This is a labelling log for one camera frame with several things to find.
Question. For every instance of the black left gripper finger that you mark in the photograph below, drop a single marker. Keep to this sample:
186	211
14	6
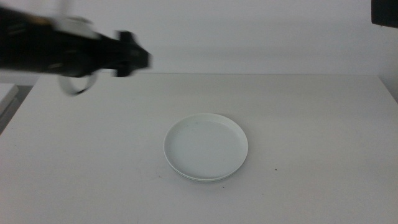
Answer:
141	63
142	53

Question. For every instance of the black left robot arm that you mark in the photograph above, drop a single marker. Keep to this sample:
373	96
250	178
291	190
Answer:
34	46

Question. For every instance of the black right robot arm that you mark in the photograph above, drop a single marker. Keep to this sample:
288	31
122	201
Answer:
385	14

